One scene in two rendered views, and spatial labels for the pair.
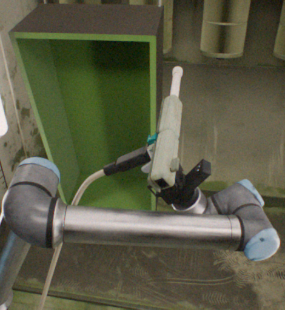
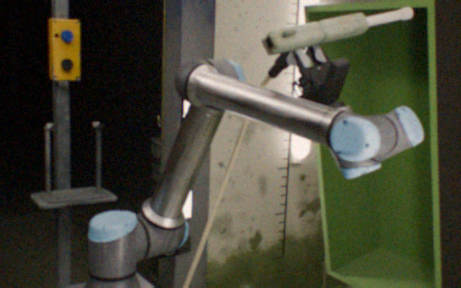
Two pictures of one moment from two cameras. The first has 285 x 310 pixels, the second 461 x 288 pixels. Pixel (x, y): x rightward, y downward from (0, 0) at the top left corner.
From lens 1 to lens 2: 114 cm
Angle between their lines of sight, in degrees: 49
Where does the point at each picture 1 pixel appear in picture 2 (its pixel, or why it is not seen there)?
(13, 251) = (184, 141)
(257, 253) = (342, 143)
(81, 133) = (387, 175)
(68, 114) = not seen: hidden behind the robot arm
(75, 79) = (388, 90)
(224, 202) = not seen: hidden behind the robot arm
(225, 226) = (322, 109)
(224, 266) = not seen: outside the picture
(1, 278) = (170, 173)
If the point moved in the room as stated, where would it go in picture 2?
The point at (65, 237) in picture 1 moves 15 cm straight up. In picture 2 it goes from (198, 88) to (200, 29)
